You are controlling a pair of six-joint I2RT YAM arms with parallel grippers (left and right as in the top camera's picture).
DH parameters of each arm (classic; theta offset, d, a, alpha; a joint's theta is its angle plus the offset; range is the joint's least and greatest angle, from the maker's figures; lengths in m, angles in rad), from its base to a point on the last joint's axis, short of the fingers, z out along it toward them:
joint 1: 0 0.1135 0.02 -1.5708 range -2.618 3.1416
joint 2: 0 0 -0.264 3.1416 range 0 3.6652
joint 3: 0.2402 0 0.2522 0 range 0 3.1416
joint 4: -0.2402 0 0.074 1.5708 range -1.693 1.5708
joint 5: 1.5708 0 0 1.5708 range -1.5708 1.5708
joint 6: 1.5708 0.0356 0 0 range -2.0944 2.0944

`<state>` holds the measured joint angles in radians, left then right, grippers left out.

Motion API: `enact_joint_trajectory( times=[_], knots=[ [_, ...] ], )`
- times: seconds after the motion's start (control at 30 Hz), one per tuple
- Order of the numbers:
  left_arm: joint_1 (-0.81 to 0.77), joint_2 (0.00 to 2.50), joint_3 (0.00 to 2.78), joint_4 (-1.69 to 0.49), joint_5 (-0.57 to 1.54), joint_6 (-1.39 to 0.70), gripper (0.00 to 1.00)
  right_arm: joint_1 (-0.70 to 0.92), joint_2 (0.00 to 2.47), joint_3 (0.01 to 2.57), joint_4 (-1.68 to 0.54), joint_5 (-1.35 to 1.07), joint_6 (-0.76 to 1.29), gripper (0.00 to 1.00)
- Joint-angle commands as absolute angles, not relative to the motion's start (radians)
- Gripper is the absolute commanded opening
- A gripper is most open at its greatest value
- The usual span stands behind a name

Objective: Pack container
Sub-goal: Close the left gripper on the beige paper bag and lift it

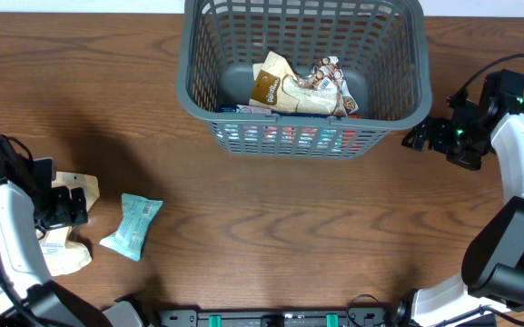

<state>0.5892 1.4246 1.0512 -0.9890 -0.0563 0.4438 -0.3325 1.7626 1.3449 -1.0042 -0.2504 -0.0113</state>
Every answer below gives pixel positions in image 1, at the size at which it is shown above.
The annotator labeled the beige paper pouch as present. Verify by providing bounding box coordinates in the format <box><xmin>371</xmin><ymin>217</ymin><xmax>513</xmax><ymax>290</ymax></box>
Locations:
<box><xmin>35</xmin><ymin>172</ymin><xmax>100</xmax><ymax>276</ymax></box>

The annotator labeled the beige brown Pantree bag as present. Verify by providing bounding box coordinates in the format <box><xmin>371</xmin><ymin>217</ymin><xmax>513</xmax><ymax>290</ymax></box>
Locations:
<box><xmin>305</xmin><ymin>56</ymin><xmax>361</xmax><ymax>118</ymax></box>

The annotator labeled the colourful Kleenex tissue multipack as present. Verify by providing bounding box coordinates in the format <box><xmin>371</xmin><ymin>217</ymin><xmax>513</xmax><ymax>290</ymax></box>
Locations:
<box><xmin>212</xmin><ymin>124</ymin><xmax>344</xmax><ymax>155</ymax></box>

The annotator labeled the teal snack packet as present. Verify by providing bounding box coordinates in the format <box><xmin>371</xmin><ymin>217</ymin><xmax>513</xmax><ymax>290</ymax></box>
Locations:
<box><xmin>99</xmin><ymin>193</ymin><xmax>163</xmax><ymax>262</ymax></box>

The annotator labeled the grey plastic slotted basket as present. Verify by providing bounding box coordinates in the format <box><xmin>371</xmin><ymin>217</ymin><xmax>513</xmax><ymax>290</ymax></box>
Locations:
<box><xmin>175</xmin><ymin>0</ymin><xmax>433</xmax><ymax>160</ymax></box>

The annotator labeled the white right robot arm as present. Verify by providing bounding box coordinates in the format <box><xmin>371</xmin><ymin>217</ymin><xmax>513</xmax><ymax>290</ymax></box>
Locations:
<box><xmin>390</xmin><ymin>69</ymin><xmax>524</xmax><ymax>326</ymax></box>

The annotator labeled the orange snack bag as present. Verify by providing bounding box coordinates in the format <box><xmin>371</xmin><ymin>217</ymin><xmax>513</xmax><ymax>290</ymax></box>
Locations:
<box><xmin>340</xmin><ymin>114</ymin><xmax>361</xmax><ymax>150</ymax></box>

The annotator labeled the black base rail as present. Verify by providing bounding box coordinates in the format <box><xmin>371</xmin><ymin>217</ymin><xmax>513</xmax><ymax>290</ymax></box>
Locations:
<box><xmin>154</xmin><ymin>293</ymin><xmax>498</xmax><ymax>327</ymax></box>

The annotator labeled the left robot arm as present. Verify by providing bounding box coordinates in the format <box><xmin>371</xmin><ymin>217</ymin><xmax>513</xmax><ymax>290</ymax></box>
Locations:
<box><xmin>0</xmin><ymin>134</ymin><xmax>150</xmax><ymax>327</ymax></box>

